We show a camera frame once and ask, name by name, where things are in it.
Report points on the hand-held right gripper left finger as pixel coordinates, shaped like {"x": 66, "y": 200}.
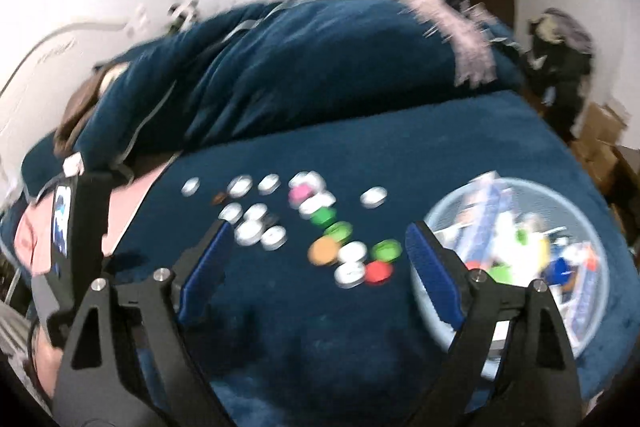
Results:
{"x": 207, "y": 267}

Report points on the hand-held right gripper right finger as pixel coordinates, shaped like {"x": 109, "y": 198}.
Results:
{"x": 432, "y": 272}

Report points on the small green bottle cap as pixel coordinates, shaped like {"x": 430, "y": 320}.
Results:
{"x": 322, "y": 217}
{"x": 387, "y": 251}
{"x": 340, "y": 231}

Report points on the cluster of white bottle caps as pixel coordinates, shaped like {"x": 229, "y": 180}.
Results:
{"x": 248, "y": 232}

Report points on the red bottle cap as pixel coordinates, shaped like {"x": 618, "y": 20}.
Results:
{"x": 377, "y": 273}

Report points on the large green bottle cap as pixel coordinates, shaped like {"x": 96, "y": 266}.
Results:
{"x": 521, "y": 237}
{"x": 500, "y": 275}

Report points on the brown bottle cap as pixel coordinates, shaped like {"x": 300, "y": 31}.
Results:
{"x": 218, "y": 199}

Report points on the white screw cap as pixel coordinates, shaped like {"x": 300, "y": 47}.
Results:
{"x": 190, "y": 187}

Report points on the gold bottle cap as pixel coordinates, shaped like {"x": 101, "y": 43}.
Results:
{"x": 325, "y": 252}

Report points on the pink bottle cap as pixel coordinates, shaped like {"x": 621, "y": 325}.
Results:
{"x": 300, "y": 194}

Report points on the blue bottle cap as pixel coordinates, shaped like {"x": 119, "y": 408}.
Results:
{"x": 560, "y": 269}

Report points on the light blue plastic basket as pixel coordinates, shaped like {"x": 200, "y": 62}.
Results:
{"x": 595, "y": 307}

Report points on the pink bed sheet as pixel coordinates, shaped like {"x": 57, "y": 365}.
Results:
{"x": 30, "y": 237}

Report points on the white blue carton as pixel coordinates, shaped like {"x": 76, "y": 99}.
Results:
{"x": 477, "y": 217}

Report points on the white plastic bottle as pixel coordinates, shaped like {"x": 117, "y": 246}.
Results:
{"x": 522, "y": 252}

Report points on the brown pillow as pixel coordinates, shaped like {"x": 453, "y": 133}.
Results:
{"x": 80, "y": 112}

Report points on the dark blue plush blanket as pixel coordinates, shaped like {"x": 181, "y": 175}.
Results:
{"x": 300, "y": 347}

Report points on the white curved headboard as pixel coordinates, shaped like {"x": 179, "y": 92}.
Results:
{"x": 40, "y": 107}

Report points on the dark blue folded duvet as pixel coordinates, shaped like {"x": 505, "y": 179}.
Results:
{"x": 300, "y": 82}

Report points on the cardboard boxes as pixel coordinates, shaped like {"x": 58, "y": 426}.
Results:
{"x": 600, "y": 132}

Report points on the pink fringed throw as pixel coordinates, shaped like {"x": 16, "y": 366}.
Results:
{"x": 450, "y": 27}

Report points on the pile of clothes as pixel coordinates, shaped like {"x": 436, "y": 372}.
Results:
{"x": 560, "y": 57}

